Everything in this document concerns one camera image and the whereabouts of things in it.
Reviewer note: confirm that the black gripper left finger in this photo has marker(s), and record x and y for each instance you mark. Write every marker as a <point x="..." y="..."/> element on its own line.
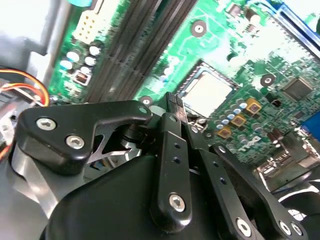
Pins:
<point x="62" y="120"/>

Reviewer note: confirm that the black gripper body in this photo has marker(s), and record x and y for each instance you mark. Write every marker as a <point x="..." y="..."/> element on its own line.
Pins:
<point x="112" y="205"/>

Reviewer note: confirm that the silver green CPU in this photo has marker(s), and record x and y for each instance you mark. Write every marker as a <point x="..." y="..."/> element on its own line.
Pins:
<point x="207" y="95"/>

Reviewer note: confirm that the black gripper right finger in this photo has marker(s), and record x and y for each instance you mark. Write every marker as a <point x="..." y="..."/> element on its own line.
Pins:
<point x="225" y="190"/>

